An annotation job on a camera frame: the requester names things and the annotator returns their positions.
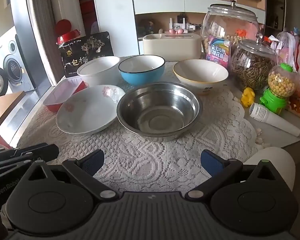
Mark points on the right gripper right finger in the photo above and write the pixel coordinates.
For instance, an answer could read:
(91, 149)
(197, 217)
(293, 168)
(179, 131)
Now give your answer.
(219, 169)

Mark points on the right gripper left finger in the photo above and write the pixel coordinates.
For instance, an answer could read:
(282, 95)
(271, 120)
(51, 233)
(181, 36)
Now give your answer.
(82, 171)

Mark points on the red white plastic tray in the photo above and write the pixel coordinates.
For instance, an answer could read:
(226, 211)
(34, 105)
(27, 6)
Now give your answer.
(62, 92)

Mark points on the stainless steel bowl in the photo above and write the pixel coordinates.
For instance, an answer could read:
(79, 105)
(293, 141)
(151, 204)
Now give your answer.
(160, 111)

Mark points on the white bowl yellow rim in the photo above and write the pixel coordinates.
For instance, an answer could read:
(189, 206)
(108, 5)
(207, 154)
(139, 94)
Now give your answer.
(201, 76)

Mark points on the white paper bowl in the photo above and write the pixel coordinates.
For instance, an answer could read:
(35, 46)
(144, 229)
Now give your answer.
(101, 71)

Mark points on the blue enamel bowl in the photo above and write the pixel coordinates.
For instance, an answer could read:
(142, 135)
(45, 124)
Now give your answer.
(142, 69)

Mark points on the white lace tablecloth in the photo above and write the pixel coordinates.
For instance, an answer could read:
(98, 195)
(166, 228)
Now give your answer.
(134, 163)

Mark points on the wooden side table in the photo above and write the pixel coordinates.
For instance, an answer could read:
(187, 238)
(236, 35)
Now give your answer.
(8, 102)

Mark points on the white floral plate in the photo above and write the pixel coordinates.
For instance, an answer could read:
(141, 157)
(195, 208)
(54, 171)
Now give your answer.
(89, 111)

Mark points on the yellow duck toy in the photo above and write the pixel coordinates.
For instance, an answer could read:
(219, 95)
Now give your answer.
(248, 97)

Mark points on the washing machine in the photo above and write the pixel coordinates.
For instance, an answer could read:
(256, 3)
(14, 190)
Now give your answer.
(11, 61)

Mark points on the sunflower seed glass jar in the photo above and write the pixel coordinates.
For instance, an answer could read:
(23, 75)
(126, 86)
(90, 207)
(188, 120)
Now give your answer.
(251, 63)

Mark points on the black snack bag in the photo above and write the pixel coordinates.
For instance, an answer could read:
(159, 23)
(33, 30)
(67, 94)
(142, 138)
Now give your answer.
(81, 50)

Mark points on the pink marshmallow bag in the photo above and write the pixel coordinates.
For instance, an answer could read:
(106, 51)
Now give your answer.
(219, 51)

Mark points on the cream tissue box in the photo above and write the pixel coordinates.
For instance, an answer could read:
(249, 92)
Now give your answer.
(173, 48)

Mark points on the pink plastic bag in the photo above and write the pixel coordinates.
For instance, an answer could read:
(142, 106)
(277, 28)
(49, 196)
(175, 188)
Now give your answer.
(288, 48)

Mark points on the red trash bin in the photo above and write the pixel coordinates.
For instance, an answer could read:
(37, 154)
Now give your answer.
(64, 31)

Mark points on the large glass jar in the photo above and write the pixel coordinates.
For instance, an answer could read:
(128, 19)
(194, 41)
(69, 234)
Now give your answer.
(229, 22)

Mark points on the white wifi router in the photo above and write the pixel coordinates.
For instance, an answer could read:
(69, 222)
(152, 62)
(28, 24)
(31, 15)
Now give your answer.
(181, 22)

